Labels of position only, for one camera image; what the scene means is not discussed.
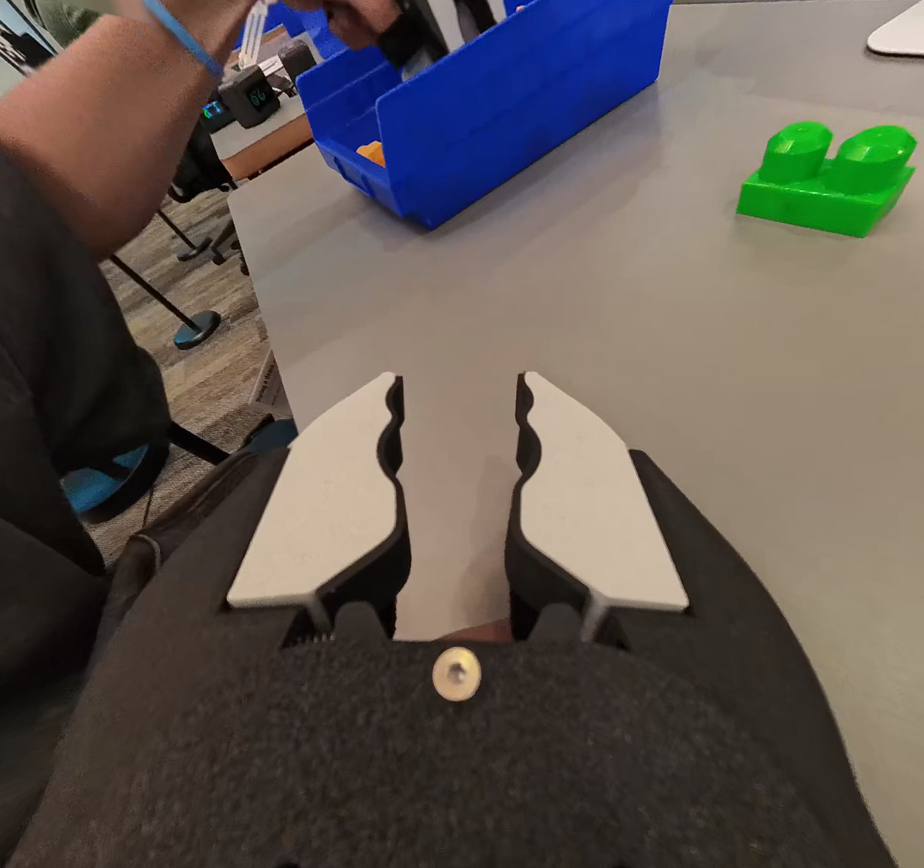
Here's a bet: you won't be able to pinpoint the blue wristband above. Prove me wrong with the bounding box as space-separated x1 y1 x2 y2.
137 0 226 80

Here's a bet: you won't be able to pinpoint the blue plastic bin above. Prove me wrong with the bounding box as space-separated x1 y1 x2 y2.
270 0 349 60
296 0 683 231

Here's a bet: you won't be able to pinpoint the person's teal shoe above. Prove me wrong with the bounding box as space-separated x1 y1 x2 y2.
61 445 154 517

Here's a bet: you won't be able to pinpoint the wood-edged side table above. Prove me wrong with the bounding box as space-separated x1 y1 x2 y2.
209 88 319 181

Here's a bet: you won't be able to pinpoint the person's left forearm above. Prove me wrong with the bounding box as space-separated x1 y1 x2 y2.
0 12 221 259

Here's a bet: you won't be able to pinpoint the person's blue jeans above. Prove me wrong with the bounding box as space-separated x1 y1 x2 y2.
245 416 299 452

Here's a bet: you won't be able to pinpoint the black pole stand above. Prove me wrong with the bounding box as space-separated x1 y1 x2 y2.
108 254 222 351

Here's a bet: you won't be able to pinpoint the black framed sign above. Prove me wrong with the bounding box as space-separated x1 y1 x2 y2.
0 0 60 79

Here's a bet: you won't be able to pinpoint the green two-stud block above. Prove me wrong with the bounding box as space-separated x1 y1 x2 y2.
736 120 918 239

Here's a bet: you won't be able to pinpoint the grey desk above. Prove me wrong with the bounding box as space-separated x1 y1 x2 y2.
227 0 924 868

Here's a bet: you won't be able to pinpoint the white folding stand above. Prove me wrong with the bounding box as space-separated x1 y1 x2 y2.
234 0 279 72
866 0 924 58

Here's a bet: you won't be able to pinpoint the printed paper sheet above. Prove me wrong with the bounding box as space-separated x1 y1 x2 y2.
253 348 294 408

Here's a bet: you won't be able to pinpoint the person's dark sweatshirt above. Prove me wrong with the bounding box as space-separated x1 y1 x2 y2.
0 146 255 868

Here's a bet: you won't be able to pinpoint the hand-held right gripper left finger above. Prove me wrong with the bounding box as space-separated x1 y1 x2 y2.
227 371 412 641

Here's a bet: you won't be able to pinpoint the black office chair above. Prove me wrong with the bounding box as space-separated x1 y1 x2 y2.
169 124 250 277

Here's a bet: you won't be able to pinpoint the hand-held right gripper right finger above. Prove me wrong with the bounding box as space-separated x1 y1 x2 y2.
505 371 690 641

